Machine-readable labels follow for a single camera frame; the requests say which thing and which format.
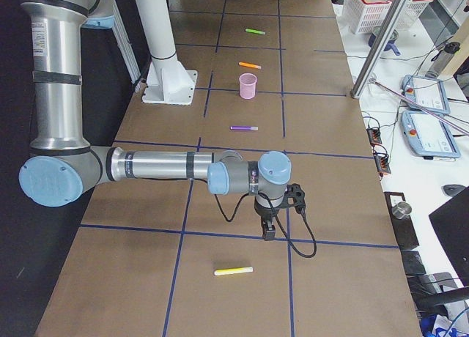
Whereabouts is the black computer monitor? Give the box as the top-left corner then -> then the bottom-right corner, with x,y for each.
429,191 -> 468,286

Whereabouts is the black camera cable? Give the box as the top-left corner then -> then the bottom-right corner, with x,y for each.
213,193 -> 317,259

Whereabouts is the green highlighter pen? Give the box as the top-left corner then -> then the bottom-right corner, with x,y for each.
245,28 -> 266,35

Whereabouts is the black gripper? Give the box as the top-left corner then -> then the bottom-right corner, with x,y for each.
254,196 -> 283,241

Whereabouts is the orange highlighter pen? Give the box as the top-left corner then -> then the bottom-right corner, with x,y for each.
238,62 -> 262,70

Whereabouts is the teach pendant tablet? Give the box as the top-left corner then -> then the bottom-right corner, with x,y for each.
401,111 -> 461,159
402,75 -> 450,115

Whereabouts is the far teach pendant tablet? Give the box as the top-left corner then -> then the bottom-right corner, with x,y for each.
402,75 -> 450,115

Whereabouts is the black computer mouse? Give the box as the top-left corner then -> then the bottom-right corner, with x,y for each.
442,184 -> 466,197

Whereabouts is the purple highlighter pen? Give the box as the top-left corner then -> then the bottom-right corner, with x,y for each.
230,125 -> 259,131

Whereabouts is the blue saucepan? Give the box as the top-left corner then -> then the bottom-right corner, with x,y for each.
368,25 -> 402,56

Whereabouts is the pink mesh pen holder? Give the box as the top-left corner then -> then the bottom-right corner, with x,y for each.
239,73 -> 257,100

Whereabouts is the dark water bottle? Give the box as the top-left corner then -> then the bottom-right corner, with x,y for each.
424,42 -> 461,78

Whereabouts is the yellow highlighter pen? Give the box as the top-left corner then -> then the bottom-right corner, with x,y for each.
214,267 -> 254,276

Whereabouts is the white plastic basket red rim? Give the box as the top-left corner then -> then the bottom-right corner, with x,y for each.
341,0 -> 433,34

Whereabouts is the near teach pendant tablet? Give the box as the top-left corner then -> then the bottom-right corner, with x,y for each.
401,111 -> 461,159

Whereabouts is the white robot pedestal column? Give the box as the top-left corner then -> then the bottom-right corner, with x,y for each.
135,0 -> 198,105

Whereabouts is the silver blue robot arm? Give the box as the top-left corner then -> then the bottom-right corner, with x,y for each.
19,0 -> 293,240

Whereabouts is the aluminium frame post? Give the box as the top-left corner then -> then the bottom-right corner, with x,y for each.
350,0 -> 409,99

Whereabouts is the small steel cup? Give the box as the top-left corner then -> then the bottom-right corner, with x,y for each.
391,201 -> 412,220

